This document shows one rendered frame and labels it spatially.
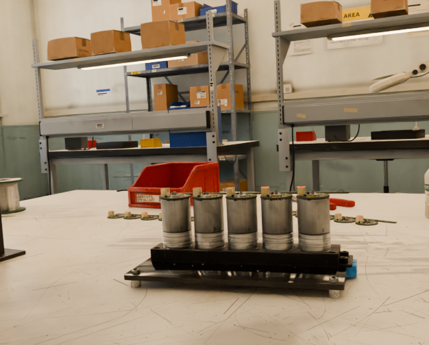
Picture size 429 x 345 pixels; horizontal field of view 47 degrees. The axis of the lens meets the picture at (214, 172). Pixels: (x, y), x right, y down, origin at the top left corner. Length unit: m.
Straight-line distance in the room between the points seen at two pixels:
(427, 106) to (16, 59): 4.90
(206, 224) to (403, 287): 0.15
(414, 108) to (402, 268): 2.23
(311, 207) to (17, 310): 0.22
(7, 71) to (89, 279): 5.90
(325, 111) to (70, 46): 1.79
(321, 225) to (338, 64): 4.52
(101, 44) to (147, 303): 3.11
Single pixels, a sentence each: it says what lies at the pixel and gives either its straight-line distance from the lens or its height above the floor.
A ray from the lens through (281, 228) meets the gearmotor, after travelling 0.38.
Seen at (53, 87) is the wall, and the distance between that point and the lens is 6.47.
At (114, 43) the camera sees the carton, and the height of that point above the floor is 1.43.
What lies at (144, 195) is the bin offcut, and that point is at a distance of 0.76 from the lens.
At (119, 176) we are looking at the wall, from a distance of 5.90.
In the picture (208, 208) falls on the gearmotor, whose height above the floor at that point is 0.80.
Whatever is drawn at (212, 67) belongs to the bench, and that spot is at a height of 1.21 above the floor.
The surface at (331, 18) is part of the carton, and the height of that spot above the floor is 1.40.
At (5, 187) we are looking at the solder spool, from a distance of 0.83.
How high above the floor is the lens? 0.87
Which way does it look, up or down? 5 degrees down
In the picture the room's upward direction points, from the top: 3 degrees counter-clockwise
